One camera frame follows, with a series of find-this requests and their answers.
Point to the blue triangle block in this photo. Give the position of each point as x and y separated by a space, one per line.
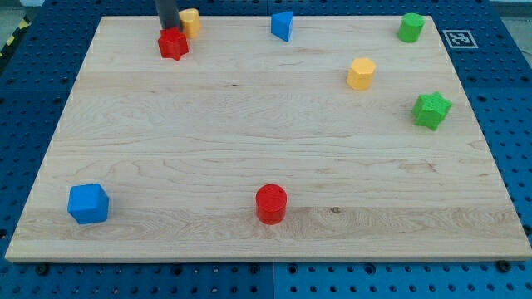
281 25

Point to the yellow heart block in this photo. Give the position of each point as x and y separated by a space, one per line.
190 22

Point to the red cylinder block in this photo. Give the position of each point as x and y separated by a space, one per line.
271 201

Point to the light wooden board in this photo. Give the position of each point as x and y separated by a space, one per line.
182 147

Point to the yellow hexagon block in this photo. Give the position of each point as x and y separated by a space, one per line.
361 73

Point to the red star block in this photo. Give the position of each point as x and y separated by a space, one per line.
172 43

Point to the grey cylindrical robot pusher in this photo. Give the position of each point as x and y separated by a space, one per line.
168 14

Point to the green star block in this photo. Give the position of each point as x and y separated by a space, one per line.
430 110

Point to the blue cube block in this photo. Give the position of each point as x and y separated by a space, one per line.
88 204

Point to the green cylinder block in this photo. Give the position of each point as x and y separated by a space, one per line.
410 28

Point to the white fiducial marker tag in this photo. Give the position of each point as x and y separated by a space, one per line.
460 39

